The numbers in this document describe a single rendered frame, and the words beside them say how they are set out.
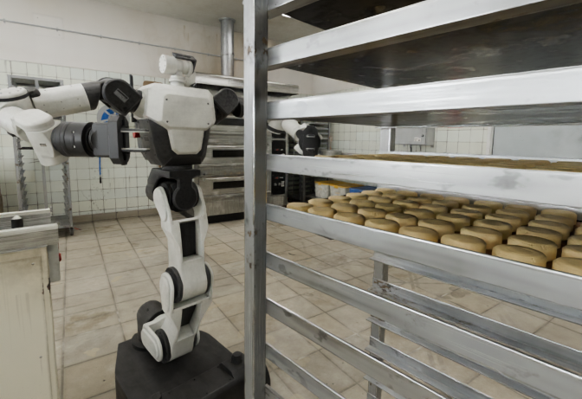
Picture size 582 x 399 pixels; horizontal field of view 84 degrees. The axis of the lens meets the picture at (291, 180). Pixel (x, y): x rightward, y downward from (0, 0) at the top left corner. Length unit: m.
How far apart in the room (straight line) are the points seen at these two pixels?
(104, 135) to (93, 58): 4.54
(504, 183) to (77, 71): 5.26
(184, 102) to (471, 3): 1.05
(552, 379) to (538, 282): 0.09
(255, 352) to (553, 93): 0.59
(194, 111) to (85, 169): 4.12
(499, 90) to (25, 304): 1.31
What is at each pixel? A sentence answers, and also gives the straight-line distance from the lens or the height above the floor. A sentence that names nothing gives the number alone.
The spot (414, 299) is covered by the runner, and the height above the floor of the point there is 0.78.
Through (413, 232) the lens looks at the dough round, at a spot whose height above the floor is 1.06.
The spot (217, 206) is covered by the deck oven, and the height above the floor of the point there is 0.24.
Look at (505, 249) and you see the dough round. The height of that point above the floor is 1.06.
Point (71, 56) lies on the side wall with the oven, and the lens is 5.43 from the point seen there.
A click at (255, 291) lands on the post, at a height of 0.91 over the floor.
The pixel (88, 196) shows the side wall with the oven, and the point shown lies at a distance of 5.39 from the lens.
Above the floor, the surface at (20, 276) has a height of 0.76.
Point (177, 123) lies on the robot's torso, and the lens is 1.28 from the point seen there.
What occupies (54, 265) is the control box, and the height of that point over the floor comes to 0.76.
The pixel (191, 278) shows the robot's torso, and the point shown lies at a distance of 1.38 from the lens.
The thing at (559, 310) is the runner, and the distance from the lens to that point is 0.85.
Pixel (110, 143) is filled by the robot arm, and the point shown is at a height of 1.17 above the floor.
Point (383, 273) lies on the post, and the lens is 0.98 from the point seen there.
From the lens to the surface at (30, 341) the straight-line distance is 1.40.
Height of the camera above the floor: 1.18
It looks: 7 degrees down
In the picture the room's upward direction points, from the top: 1 degrees clockwise
